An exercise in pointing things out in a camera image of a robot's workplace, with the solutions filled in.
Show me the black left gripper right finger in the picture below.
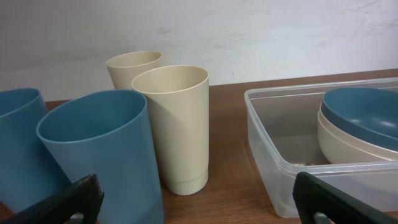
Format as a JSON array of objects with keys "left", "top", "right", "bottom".
[{"left": 292, "top": 172, "right": 397, "bottom": 224}]

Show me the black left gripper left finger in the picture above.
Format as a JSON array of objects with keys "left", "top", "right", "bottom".
[{"left": 1, "top": 174, "right": 104, "bottom": 224}]

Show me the blue bowl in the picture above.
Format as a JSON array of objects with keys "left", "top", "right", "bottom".
[{"left": 321, "top": 87, "right": 397, "bottom": 151}]

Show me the clear plastic storage container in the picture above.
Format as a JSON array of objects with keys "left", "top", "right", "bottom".
[{"left": 244, "top": 78, "right": 397, "bottom": 218}]

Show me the blue cup left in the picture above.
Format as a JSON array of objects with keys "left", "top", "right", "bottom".
[{"left": 1, "top": 88, "right": 70, "bottom": 213}]

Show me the blue cup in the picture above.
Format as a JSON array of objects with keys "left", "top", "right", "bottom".
[
  {"left": 36, "top": 90, "right": 165, "bottom": 224},
  {"left": 1, "top": 88, "right": 70, "bottom": 213}
]

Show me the blue cup right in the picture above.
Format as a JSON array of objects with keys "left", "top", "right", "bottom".
[{"left": 36, "top": 90, "right": 165, "bottom": 224}]

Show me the cream cup rear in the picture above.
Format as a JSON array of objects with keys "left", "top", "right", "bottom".
[{"left": 106, "top": 51, "right": 162, "bottom": 90}]

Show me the cream cup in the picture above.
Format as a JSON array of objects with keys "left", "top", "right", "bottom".
[
  {"left": 131, "top": 65, "right": 209, "bottom": 195},
  {"left": 106, "top": 51, "right": 162, "bottom": 90}
]

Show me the cream cup front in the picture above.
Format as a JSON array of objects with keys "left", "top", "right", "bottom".
[{"left": 131, "top": 65, "right": 209, "bottom": 195}]

